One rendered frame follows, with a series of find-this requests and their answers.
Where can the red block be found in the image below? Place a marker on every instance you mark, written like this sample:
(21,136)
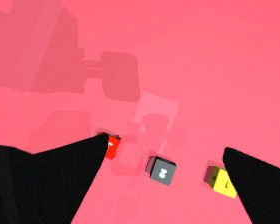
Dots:
(114,143)

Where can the dark grey block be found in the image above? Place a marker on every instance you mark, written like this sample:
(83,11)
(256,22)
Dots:
(163,171)

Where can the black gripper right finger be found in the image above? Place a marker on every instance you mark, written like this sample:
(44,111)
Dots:
(257,185)

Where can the olive yellow block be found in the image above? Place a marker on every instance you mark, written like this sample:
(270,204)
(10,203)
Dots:
(221,183)

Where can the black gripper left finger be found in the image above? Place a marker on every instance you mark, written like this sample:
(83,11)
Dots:
(49,187)

